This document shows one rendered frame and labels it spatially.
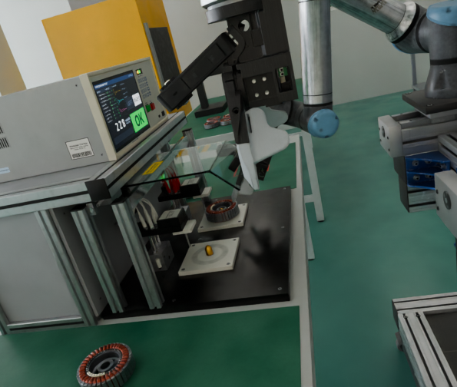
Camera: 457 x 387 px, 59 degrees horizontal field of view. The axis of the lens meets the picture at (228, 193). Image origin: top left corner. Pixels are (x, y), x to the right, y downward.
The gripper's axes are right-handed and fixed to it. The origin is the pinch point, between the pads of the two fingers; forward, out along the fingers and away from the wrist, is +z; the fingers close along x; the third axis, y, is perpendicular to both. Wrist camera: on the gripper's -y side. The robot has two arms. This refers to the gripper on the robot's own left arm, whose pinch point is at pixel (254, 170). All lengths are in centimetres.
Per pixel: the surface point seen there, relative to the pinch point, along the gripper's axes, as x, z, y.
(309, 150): 205, 63, 10
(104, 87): 43, -13, -36
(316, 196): 205, 95, 10
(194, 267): 39, 37, -27
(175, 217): 43, 23, -29
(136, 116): 56, -3, -36
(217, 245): 50, 37, -22
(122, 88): 53, -11, -36
